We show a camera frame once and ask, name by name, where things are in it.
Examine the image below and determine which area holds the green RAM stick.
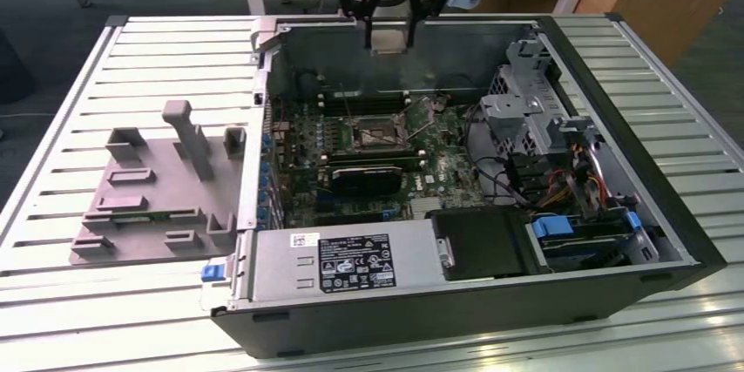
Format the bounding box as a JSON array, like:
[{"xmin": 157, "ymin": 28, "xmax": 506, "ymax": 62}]
[{"xmin": 112, "ymin": 212, "xmax": 197, "ymax": 221}]

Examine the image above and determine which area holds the thin black wire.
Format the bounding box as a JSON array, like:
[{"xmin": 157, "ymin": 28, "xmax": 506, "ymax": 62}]
[{"xmin": 472, "ymin": 156, "xmax": 530, "ymax": 208}]

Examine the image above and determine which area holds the black graphics card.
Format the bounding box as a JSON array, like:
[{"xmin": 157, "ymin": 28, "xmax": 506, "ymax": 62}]
[{"xmin": 329, "ymin": 165, "xmax": 404, "ymax": 196}]

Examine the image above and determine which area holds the CPU socket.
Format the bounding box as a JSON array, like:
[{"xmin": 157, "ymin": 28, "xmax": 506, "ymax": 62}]
[{"xmin": 346, "ymin": 116, "xmax": 409, "ymax": 150}]

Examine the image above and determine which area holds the small silver heatsink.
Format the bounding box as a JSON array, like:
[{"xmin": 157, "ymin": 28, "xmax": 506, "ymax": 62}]
[{"xmin": 408, "ymin": 197, "xmax": 441, "ymax": 218}]

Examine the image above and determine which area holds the hard disk in blue carrier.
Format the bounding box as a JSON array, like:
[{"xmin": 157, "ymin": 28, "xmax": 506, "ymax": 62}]
[{"xmin": 525, "ymin": 213, "xmax": 638, "ymax": 271}]

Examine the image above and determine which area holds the grey parts rack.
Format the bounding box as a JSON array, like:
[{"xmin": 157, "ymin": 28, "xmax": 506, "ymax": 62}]
[{"xmin": 68, "ymin": 99, "xmax": 249, "ymax": 267}]

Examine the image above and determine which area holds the black open PC case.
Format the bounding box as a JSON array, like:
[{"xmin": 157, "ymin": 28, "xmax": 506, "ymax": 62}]
[{"xmin": 200, "ymin": 13, "xmax": 729, "ymax": 360}]

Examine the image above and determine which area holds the blue case latch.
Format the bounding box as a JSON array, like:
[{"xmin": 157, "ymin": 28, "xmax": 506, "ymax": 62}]
[{"xmin": 200, "ymin": 260, "xmax": 229, "ymax": 282}]

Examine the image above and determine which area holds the black RAM slot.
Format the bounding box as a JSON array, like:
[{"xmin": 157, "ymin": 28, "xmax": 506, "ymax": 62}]
[
  {"xmin": 321, "ymin": 91, "xmax": 408, "ymax": 104},
  {"xmin": 321, "ymin": 101, "xmax": 409, "ymax": 116}
]

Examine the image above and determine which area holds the coloured wire bundle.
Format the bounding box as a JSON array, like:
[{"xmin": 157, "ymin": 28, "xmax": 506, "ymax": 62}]
[{"xmin": 540, "ymin": 140, "xmax": 612, "ymax": 217}]

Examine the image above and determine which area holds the silver square CPU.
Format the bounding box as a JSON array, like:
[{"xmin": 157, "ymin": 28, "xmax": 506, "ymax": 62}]
[{"xmin": 370, "ymin": 29, "xmax": 406, "ymax": 57}]

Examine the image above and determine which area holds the silver metal drive cage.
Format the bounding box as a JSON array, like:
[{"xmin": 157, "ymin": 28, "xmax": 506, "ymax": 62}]
[{"xmin": 478, "ymin": 38, "xmax": 589, "ymax": 158}]

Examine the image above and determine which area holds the green motherboard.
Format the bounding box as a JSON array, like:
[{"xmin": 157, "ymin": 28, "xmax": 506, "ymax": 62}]
[{"xmin": 264, "ymin": 96, "xmax": 490, "ymax": 229}]

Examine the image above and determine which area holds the black installed RAM stick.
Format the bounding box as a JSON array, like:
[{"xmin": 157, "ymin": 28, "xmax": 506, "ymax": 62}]
[
  {"xmin": 329, "ymin": 150, "xmax": 421, "ymax": 160},
  {"xmin": 328, "ymin": 157, "xmax": 424, "ymax": 167}
]

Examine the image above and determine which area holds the silver power supply with label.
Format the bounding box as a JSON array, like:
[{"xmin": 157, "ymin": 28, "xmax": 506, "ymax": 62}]
[{"xmin": 241, "ymin": 220, "xmax": 446, "ymax": 304}]

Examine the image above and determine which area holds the black plastic drive shroud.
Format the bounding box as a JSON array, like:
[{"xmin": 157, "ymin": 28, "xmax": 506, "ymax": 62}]
[{"xmin": 429, "ymin": 207, "xmax": 540, "ymax": 281}]

